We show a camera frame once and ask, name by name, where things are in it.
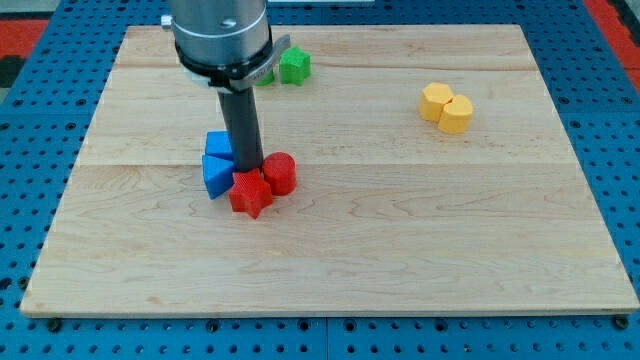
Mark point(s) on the blue triangle block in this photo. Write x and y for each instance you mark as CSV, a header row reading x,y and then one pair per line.
x,y
217,175

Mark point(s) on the blue cube block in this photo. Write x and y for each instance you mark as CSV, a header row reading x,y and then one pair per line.
x,y
218,145

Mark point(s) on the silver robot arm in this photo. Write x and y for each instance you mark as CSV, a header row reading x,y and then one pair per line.
x,y
226,43

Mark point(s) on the red cylinder block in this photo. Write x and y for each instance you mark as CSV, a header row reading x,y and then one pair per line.
x,y
279,171

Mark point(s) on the red star block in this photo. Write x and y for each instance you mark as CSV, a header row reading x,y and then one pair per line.
x,y
250,193

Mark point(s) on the yellow heart block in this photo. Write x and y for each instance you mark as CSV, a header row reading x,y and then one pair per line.
x,y
456,115

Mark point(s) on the green block behind arm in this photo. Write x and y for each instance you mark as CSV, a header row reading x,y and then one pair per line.
x,y
266,80

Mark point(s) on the green star block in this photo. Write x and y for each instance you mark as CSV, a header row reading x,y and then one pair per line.
x,y
294,66

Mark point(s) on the black cylindrical pointer rod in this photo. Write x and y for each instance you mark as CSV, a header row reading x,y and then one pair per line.
x,y
241,121

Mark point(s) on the yellow hexagon block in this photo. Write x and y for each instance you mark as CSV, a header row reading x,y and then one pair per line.
x,y
433,99

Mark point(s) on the light wooden board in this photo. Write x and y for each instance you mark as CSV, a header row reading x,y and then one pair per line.
x,y
391,217

